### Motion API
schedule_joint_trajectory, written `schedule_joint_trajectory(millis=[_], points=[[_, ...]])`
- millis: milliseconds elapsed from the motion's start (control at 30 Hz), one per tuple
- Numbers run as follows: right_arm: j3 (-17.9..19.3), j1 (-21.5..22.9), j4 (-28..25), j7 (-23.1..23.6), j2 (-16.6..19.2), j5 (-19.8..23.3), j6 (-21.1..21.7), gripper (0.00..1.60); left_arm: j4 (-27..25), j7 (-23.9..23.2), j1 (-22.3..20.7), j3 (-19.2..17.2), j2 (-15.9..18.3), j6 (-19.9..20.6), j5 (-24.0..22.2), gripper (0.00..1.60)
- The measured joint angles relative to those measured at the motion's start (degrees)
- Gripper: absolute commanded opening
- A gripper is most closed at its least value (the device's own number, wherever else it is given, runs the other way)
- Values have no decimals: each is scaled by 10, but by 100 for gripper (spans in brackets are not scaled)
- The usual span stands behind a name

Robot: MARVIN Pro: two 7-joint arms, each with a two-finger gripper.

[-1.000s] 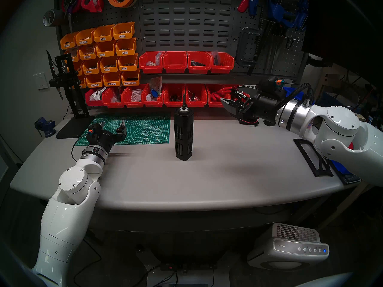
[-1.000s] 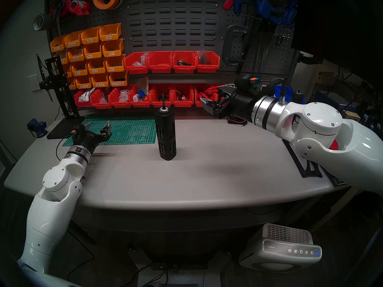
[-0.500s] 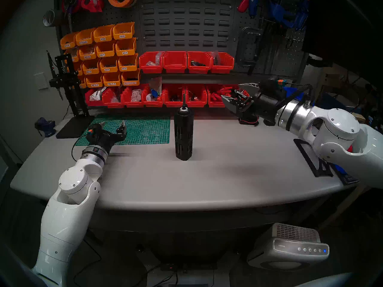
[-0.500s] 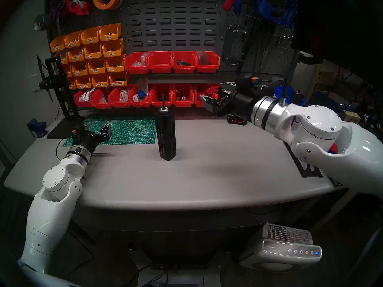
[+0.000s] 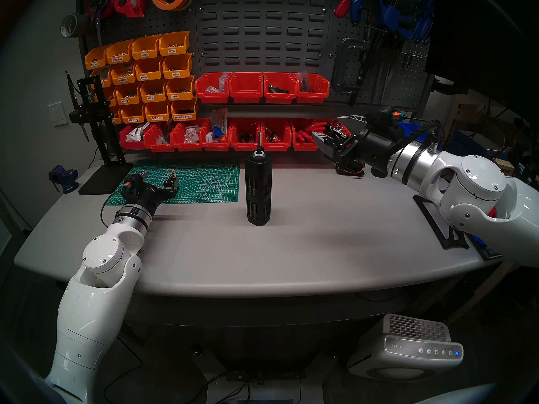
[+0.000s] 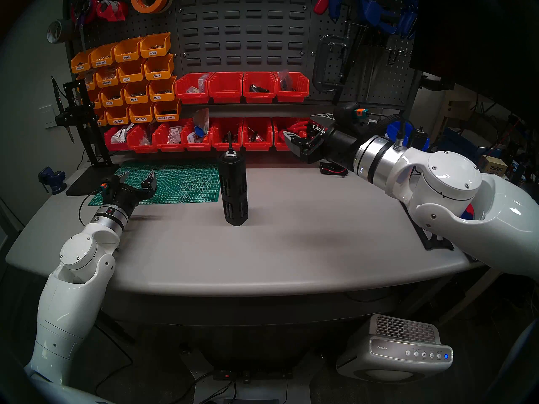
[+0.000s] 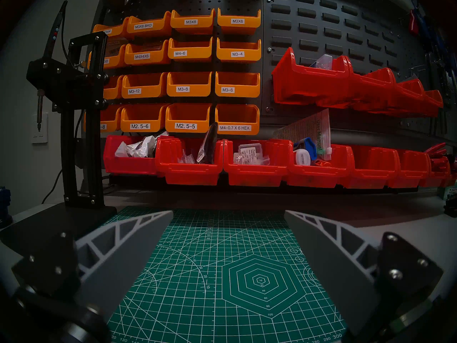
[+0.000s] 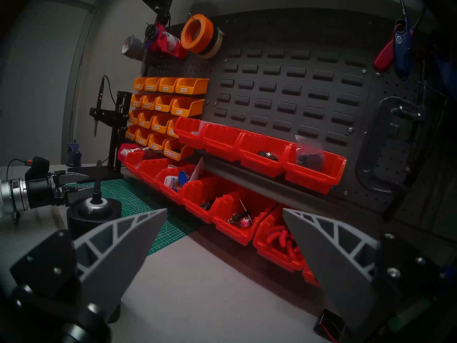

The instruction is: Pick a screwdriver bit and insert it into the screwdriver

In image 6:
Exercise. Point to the grey duct tape roll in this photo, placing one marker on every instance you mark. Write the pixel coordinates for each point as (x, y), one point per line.
(67, 28)

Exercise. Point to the yellow screw bin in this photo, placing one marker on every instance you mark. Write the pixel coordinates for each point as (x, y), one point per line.
(82, 62)
(89, 80)
(101, 118)
(96, 98)

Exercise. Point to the small clear parts bag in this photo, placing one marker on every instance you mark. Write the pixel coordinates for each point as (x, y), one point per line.
(144, 140)

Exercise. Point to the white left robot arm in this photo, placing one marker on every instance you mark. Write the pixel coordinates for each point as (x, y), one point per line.
(71, 298)

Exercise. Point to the yellow bin labelled M3-4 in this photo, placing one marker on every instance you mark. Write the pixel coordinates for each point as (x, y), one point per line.
(158, 68)

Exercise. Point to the yellow bin labelled M4X4X6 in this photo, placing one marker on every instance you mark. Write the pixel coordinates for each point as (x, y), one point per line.
(107, 77)

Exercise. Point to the thin dark screwdriver bit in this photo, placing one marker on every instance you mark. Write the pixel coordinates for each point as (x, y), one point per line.
(230, 142)

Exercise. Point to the white air purifier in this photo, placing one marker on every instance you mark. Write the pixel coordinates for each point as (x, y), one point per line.
(391, 352)

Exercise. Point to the black power strip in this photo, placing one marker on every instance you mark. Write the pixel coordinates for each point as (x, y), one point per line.
(261, 374)

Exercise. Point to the black pegboard panel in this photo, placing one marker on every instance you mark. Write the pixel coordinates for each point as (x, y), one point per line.
(122, 26)

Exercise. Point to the large red plastic bin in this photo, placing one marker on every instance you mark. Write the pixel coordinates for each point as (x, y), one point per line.
(468, 208)

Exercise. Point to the black flat frame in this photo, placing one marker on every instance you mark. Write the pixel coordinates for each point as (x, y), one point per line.
(433, 243)

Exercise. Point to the black marker pen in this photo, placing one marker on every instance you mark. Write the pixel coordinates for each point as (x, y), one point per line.
(320, 129)

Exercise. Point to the yellow bin labelled M3-12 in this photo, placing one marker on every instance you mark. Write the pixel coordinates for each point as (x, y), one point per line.
(112, 98)

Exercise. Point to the yellow bin labelled M3-6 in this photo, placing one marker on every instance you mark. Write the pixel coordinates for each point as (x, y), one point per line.
(162, 91)

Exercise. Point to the white plastic bag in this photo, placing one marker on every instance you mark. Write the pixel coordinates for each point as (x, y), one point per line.
(121, 134)

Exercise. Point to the pile of metal screwdriver bits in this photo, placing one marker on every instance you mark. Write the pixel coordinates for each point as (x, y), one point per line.
(235, 139)

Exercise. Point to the red tape roll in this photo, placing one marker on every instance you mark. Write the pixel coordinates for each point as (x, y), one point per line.
(92, 3)

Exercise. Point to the white wall switch plate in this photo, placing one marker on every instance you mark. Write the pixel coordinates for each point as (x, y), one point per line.
(47, 116)

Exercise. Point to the black cylindrical electric screwdriver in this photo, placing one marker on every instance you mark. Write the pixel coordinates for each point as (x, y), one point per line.
(419, 138)
(233, 192)

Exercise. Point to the yellow bin labelled M2.5-5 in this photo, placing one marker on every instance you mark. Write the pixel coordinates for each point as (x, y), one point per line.
(141, 112)

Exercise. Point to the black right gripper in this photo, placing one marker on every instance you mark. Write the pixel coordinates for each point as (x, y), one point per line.
(343, 148)

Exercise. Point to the small cardboard box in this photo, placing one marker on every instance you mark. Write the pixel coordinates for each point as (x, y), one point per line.
(493, 167)

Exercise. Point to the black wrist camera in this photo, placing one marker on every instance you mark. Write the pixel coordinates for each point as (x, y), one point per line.
(111, 180)
(347, 112)

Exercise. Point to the yellow bin labelled M3-8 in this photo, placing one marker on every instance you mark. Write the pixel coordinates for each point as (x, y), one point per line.
(136, 94)

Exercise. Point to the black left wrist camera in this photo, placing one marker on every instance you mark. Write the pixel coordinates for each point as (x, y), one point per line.
(111, 180)

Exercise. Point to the red tape dispenser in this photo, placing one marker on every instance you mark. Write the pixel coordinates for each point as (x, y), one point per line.
(110, 11)

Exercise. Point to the yellow bin labelled M3X8 BAD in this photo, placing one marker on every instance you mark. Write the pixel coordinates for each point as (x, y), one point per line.
(103, 57)

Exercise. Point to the blue bench vise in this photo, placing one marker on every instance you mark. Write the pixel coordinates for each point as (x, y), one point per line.
(54, 180)

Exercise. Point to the orange tape roll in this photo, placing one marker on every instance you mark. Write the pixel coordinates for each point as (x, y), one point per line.
(135, 2)

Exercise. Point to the yellow bin labelled M4-0.7 hex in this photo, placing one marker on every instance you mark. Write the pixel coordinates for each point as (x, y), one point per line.
(167, 112)

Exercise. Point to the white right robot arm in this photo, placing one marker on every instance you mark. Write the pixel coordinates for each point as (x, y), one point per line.
(446, 184)

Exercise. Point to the dark blue crate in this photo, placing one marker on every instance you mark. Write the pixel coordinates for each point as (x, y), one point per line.
(463, 140)

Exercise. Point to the blue glue gun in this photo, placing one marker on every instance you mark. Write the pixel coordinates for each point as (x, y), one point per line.
(335, 3)

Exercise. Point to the yellow bin labelled M3X6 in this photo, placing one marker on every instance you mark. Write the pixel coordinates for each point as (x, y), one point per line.
(155, 47)

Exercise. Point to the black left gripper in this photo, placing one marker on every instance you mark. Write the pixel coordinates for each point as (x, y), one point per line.
(124, 197)

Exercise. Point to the clear bag of screws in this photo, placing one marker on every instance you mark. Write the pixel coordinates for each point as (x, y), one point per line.
(174, 134)

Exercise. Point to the black bar clamp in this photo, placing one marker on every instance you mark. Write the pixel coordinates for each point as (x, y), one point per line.
(348, 45)

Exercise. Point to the black cylindrical parts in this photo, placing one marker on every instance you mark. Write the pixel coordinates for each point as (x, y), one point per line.
(257, 89)

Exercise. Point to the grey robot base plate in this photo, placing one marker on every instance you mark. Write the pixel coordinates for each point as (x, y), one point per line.
(269, 394)

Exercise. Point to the black metal stand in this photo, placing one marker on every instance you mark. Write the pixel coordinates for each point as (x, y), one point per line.
(78, 115)

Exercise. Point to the grey metal C-clamp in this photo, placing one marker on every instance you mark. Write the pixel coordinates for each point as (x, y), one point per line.
(316, 66)

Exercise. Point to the grey louvred panel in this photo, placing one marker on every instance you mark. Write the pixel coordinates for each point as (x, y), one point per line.
(227, 49)

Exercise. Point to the green cutting mat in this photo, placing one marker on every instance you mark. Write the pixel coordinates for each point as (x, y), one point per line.
(189, 184)

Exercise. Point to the small blue plastic part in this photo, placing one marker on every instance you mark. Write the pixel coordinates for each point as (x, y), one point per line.
(199, 131)

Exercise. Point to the red plastic parts bin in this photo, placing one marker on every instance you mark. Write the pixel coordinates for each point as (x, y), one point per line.
(257, 146)
(226, 89)
(278, 143)
(198, 147)
(113, 146)
(292, 97)
(217, 146)
(162, 146)
(308, 132)
(259, 98)
(137, 146)
(189, 97)

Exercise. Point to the tall clear parts bag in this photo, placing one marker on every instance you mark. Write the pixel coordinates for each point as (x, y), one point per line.
(201, 119)

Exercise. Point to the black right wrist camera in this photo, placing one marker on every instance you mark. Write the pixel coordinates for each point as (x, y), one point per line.
(347, 112)

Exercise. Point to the bagged small metal parts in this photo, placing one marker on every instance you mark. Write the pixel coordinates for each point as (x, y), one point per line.
(254, 136)

